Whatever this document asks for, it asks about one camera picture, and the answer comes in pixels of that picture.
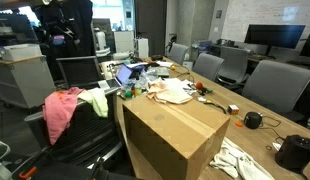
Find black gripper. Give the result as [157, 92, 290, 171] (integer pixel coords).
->
[48, 9, 81, 48]

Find light green towel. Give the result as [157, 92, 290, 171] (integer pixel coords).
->
[77, 87, 109, 118]

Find pink shirt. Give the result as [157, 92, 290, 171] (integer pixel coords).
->
[42, 87, 85, 146]

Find black mesh chair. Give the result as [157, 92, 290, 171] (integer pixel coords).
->
[56, 55, 103, 100]

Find white box appliance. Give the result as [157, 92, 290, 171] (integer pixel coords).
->
[133, 37, 150, 59]

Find grey black office chair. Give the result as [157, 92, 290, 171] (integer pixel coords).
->
[24, 87, 127, 171]

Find grey conference chair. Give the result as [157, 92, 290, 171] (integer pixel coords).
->
[192, 53, 225, 83]
[168, 43, 190, 66]
[216, 45, 250, 90]
[242, 59, 310, 123]

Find brown cardboard box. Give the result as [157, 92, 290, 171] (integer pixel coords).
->
[122, 94, 231, 180]

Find white plastic bin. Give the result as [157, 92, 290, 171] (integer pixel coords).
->
[0, 43, 43, 63]

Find white cabinet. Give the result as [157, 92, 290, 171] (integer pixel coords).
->
[113, 30, 135, 54]

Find grey rolling cabinet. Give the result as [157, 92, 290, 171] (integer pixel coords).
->
[0, 56, 59, 111]

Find silver open laptop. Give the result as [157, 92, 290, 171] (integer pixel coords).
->
[97, 63, 134, 92]

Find blue bag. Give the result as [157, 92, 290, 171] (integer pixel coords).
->
[131, 63, 149, 73]

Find dark door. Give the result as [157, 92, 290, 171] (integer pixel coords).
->
[134, 0, 168, 58]

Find spray bottle yellow liquid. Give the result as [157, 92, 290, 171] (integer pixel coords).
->
[134, 79, 144, 98]

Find clear plastic bags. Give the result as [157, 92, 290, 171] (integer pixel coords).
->
[138, 68, 160, 88]

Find black pouch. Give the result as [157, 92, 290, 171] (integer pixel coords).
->
[150, 54, 165, 62]

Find white paper sheet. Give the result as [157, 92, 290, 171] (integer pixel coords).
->
[156, 60, 175, 69]

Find peach white cloth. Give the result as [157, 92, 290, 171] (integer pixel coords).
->
[145, 77, 194, 105]

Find orange black clamp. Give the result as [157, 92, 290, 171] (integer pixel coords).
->
[17, 165, 39, 180]

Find green black toy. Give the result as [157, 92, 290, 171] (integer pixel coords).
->
[198, 85, 214, 97]

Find yellow black hand tool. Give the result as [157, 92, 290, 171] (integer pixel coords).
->
[197, 96, 228, 115]

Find rubiks cube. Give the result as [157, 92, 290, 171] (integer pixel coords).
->
[227, 104, 240, 116]

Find whiteboard with writing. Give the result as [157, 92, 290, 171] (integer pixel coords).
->
[221, 0, 310, 44]

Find black round speaker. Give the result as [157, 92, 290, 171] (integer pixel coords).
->
[243, 111, 264, 130]

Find large black monitor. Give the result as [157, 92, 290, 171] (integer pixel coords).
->
[244, 23, 307, 56]

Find white crumpled cloth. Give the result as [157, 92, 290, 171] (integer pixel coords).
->
[209, 136, 276, 180]

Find black cylindrical device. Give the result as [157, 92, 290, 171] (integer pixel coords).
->
[274, 134, 310, 174]

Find black cable loop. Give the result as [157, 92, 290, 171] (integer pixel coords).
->
[174, 68, 197, 84]

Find thin black speaker cable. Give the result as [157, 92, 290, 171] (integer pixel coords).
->
[260, 114, 287, 141]

